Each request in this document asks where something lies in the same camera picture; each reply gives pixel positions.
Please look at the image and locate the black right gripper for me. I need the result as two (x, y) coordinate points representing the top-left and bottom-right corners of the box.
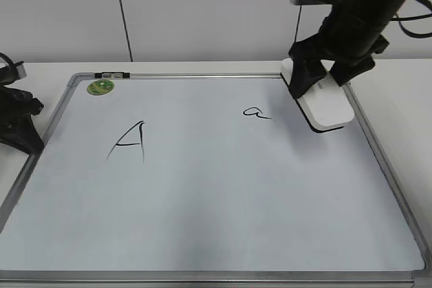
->
(288, 7), (389, 99)

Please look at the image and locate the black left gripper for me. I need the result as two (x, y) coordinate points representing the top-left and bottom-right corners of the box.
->
(1, 86), (45, 154)

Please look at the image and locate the white whiteboard eraser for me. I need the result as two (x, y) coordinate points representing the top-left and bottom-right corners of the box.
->
(274, 59), (355, 135)

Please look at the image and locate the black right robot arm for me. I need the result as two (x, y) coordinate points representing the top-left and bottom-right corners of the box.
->
(288, 0), (431, 99)

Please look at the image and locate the green round magnet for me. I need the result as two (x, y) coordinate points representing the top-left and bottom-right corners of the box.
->
(86, 80), (115, 96)

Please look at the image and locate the white aluminium-framed whiteboard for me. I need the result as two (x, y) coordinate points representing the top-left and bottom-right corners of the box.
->
(1, 73), (431, 287)

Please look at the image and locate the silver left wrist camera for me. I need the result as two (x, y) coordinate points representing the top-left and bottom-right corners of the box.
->
(1, 61), (27, 85)

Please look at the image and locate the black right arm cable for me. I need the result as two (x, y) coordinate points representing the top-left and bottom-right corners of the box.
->
(393, 0), (432, 38)

